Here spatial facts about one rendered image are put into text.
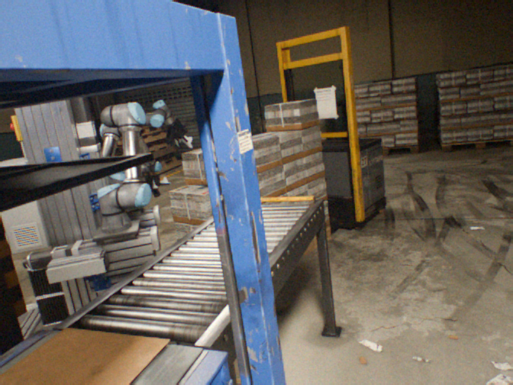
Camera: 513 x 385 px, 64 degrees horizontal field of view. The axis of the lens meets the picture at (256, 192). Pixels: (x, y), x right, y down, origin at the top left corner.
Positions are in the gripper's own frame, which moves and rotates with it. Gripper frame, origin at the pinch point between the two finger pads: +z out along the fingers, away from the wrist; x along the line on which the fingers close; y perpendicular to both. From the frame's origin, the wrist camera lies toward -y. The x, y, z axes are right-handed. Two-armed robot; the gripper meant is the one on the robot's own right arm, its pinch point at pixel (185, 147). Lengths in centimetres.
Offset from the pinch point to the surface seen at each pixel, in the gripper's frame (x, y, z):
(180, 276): -98, -96, -19
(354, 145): -38, 126, 107
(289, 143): -18, 72, 58
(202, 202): -16.9, -24.1, 26.0
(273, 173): -19, 41, 61
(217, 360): -147, -120, -33
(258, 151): -18, 38, 37
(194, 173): 7.7, -1.7, 22.3
